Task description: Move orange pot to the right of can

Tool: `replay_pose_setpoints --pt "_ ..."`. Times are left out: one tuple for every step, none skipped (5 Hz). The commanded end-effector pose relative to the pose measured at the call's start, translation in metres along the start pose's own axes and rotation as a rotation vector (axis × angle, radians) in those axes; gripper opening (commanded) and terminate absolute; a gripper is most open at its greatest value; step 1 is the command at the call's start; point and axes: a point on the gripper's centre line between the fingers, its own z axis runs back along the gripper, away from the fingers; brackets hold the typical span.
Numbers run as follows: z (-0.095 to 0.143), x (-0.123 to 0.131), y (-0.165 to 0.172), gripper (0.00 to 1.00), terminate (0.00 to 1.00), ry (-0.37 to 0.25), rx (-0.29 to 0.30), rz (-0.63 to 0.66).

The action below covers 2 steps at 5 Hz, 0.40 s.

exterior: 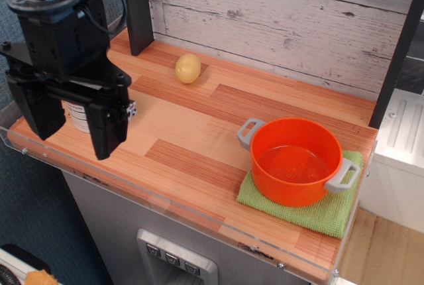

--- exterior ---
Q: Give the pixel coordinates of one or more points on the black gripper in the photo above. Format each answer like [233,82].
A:
[66,60]

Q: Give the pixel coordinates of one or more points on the orange pot with grey handles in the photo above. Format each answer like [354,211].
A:
[296,162]

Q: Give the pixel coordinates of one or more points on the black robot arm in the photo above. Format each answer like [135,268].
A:
[57,9]

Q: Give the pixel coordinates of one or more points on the green striped tin can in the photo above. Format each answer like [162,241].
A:
[78,116]

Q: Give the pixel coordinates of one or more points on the yellow potato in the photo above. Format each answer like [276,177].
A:
[188,68]

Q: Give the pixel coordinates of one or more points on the silver cabinet with dispenser panel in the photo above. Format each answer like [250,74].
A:
[142,244]

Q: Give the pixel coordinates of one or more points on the orange object bottom left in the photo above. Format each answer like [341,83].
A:
[40,277]

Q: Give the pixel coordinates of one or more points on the green folded cloth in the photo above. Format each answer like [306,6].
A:
[328,216]

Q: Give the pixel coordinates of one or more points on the clear acrylic edge guard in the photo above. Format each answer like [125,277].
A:
[193,176]

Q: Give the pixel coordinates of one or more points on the white ribbed appliance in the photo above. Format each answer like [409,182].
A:
[393,186]

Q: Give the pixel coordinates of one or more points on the dark left upright post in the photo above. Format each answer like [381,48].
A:
[139,25]

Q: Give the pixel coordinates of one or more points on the dark upright post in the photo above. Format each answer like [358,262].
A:
[405,39]
[139,25]

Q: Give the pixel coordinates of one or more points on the dark right upright post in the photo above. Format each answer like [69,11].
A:
[405,39]

